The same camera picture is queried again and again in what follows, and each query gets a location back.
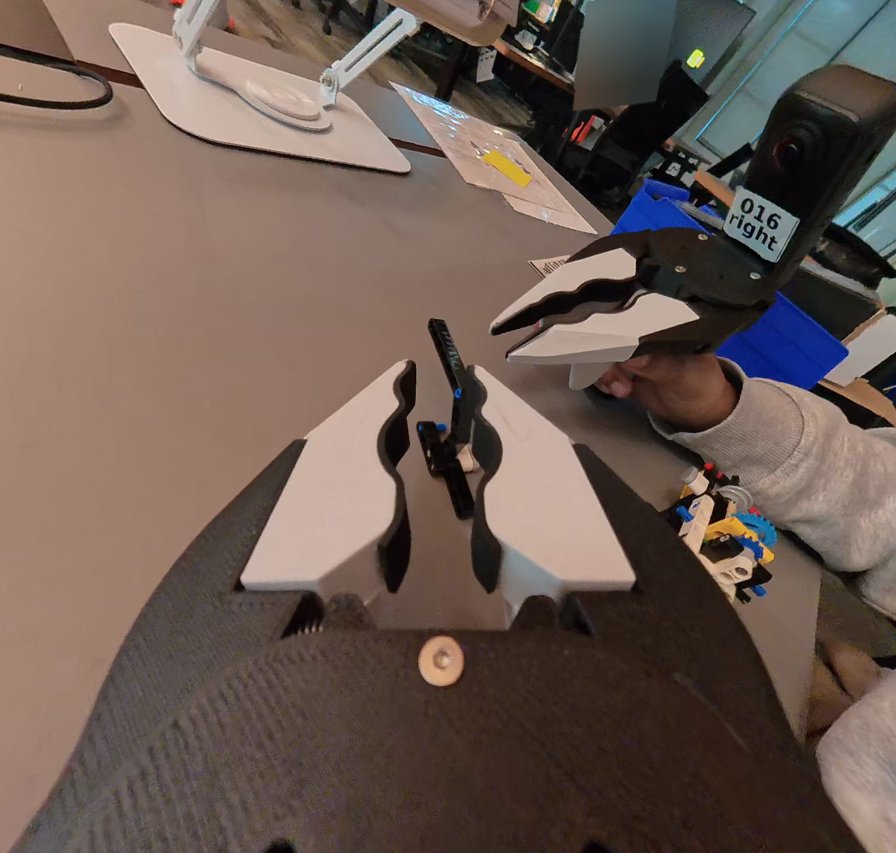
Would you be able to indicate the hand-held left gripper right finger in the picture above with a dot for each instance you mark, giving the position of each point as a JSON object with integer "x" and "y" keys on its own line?
{"x": 553, "y": 517}

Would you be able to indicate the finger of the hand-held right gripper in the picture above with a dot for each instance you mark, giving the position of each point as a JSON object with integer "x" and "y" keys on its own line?
{"x": 616, "y": 331}
{"x": 581, "y": 275}

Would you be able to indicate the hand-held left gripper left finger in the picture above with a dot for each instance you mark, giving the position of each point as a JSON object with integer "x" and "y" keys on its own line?
{"x": 329, "y": 510}

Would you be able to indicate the small white lego connector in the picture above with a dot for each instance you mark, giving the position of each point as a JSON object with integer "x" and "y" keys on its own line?
{"x": 467, "y": 459}

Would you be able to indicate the black lego liftarm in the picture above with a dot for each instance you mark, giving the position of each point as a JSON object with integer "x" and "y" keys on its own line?
{"x": 448, "y": 475}

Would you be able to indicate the black lego beam with holes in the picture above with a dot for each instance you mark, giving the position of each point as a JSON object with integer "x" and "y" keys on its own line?
{"x": 448, "y": 363}

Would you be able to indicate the person's right forearm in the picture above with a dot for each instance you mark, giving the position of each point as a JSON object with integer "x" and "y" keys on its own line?
{"x": 805, "y": 461}

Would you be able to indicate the person's left forearm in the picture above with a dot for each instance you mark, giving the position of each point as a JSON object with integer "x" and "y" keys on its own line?
{"x": 868, "y": 783}

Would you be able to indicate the multicolour lego assembly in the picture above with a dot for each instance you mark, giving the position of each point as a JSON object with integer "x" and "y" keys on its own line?
{"x": 724, "y": 538}

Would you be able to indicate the person's right hand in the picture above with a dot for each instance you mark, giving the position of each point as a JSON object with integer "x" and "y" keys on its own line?
{"x": 679, "y": 391}

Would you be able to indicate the white paper sheet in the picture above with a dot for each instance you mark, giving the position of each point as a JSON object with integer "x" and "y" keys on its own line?
{"x": 553, "y": 212}

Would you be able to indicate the blue plastic bin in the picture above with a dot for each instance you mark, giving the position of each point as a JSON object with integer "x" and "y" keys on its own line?
{"x": 777, "y": 345}

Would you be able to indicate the black case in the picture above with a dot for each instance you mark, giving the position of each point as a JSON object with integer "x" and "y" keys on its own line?
{"x": 833, "y": 286}

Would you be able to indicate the yellow sticky note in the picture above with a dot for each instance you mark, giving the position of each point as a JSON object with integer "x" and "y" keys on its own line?
{"x": 508, "y": 168}

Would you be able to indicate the white board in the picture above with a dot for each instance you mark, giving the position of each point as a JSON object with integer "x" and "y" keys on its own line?
{"x": 871, "y": 349}

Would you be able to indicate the clear plastic instruction sleeve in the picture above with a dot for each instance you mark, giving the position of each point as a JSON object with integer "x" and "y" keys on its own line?
{"x": 462, "y": 132}

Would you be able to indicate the brown cardboard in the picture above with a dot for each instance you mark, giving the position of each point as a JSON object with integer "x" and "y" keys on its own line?
{"x": 861, "y": 398}

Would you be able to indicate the background wooden desk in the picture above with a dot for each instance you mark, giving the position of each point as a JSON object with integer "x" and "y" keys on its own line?
{"x": 539, "y": 65}

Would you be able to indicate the white monitor stand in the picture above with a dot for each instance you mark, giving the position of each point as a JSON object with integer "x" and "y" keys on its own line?
{"x": 280, "y": 111}

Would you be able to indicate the dark rectangular device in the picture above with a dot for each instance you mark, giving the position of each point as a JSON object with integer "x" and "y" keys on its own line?
{"x": 31, "y": 23}

